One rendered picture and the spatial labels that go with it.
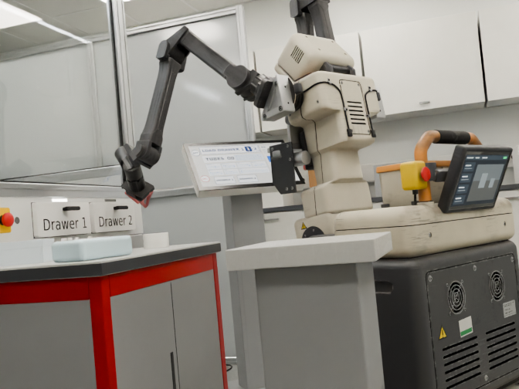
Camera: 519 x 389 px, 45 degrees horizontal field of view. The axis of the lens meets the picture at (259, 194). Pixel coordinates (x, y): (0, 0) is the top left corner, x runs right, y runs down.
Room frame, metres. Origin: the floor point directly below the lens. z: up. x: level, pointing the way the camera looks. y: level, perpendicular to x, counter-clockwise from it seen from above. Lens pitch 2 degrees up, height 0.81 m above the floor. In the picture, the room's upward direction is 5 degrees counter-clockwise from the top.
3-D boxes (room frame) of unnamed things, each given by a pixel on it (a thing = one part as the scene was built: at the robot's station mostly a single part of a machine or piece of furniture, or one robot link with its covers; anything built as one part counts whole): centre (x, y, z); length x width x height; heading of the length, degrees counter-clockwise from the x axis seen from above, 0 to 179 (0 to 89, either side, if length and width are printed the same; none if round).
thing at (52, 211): (2.06, 0.66, 0.87); 0.29 x 0.02 x 0.11; 162
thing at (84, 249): (1.33, 0.37, 0.78); 0.15 x 0.10 x 0.04; 149
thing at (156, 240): (1.73, 0.30, 0.78); 0.07 x 0.07 x 0.04
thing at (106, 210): (2.36, 0.56, 0.87); 0.29 x 0.02 x 0.11; 162
